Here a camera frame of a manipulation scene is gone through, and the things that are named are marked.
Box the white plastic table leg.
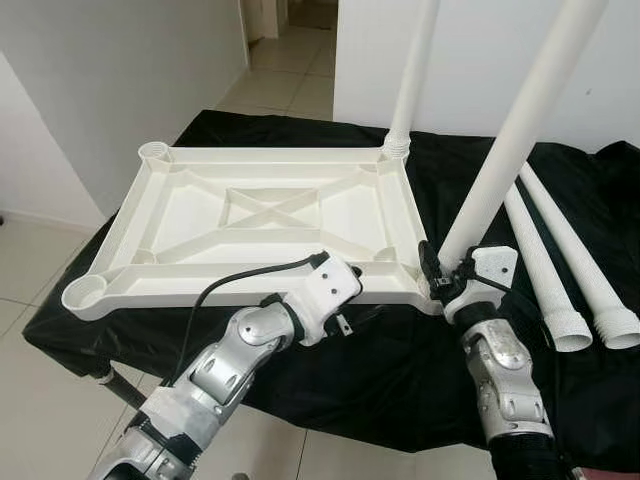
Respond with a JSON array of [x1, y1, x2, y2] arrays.
[[437, 0, 611, 271], [503, 183, 595, 353], [383, 0, 442, 161], [517, 165, 640, 351]]

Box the white plastic table top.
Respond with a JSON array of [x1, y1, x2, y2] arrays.
[[62, 140, 446, 323]]

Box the black metal table leg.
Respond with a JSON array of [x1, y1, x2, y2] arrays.
[[98, 365, 149, 409]]

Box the pink stool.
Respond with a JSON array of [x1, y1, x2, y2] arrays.
[[575, 465, 640, 480]]

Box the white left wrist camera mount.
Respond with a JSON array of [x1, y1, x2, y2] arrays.
[[295, 255, 363, 346]]

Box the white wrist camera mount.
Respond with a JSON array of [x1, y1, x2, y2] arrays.
[[443, 245, 519, 323], [295, 255, 363, 346]]

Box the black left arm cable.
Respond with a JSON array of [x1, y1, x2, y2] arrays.
[[190, 252, 331, 371]]

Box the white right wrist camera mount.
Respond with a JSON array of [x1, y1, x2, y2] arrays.
[[443, 245, 519, 323]]

